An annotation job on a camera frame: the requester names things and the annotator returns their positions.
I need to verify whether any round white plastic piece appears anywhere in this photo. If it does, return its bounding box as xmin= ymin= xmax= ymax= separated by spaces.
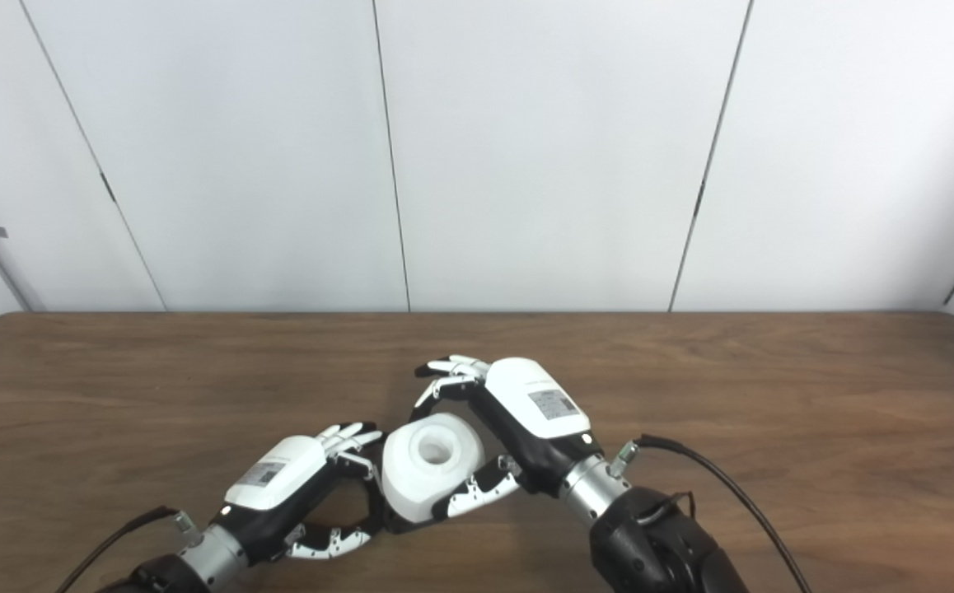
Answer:
xmin=381 ymin=413 xmax=486 ymax=525

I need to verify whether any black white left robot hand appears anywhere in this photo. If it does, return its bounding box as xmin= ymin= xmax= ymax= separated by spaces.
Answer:
xmin=217 ymin=422 xmax=385 ymax=565

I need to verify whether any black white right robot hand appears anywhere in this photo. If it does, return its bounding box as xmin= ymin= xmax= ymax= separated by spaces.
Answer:
xmin=414 ymin=355 xmax=606 ymax=521

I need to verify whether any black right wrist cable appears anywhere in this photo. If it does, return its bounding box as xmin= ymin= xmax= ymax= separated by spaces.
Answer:
xmin=609 ymin=434 xmax=811 ymax=593

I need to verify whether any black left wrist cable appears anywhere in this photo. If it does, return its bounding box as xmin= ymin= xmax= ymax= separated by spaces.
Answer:
xmin=55 ymin=506 xmax=181 ymax=593

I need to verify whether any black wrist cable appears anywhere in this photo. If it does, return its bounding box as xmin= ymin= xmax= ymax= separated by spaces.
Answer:
xmin=609 ymin=434 xmax=811 ymax=593
xmin=55 ymin=506 xmax=181 ymax=593

